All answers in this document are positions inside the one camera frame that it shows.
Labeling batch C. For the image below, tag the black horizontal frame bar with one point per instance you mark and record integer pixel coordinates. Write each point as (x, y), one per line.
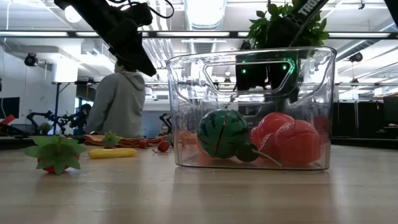
(192, 34)

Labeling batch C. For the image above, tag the green potted plant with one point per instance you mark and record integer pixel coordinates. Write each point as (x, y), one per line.
(259, 31)

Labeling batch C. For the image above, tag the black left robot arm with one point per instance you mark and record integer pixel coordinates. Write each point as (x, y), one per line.
(87, 12)

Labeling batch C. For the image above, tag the dark green round toy fruit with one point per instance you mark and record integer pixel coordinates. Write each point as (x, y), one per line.
(245, 152)

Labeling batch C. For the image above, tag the small red toy cherry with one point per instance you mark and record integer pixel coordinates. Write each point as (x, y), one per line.
(143, 144)

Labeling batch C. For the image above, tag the black cabinet row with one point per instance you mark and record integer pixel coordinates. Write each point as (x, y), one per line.
(367, 118)

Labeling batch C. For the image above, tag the black flat monitor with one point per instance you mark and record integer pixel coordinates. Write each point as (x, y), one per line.
(9, 107)

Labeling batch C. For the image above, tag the red toy radish with stem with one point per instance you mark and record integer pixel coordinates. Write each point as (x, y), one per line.
(163, 147)

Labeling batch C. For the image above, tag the silver ceiling air duct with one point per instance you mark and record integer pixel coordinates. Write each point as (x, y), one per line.
(205, 12)

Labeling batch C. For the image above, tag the black lab robot arm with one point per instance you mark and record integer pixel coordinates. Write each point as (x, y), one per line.
(63, 119)

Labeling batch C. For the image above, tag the small potted plant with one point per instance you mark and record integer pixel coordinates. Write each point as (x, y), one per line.
(45, 127)

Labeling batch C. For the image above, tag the orange folded cloth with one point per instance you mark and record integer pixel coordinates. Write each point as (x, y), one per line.
(133, 142)

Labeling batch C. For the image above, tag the person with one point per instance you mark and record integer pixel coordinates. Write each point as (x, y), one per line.
(118, 102)
(84, 115)

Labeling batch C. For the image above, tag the toy watermelon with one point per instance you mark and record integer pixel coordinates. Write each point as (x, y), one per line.
(217, 133)

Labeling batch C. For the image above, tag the yellow toy banana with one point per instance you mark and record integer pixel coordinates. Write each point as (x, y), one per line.
(112, 153)

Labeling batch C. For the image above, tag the toy strawberry with fabric leaves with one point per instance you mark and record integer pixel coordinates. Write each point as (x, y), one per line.
(56, 152)

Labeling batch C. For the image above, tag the red toy tomato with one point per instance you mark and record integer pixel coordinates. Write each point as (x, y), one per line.
(270, 124)

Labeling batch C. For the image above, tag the large red toy strawberry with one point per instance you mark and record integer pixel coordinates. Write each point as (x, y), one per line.
(298, 143)

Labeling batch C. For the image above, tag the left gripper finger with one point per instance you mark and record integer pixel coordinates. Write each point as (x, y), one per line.
(141, 62)

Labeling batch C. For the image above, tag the clear plastic storage container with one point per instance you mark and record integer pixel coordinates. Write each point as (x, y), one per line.
(186, 93)

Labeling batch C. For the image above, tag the small radish with green leaves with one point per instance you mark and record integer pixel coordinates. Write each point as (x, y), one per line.
(111, 140)

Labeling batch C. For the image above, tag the black ceiling spotlight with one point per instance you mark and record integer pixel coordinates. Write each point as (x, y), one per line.
(245, 46)
(356, 57)
(31, 59)

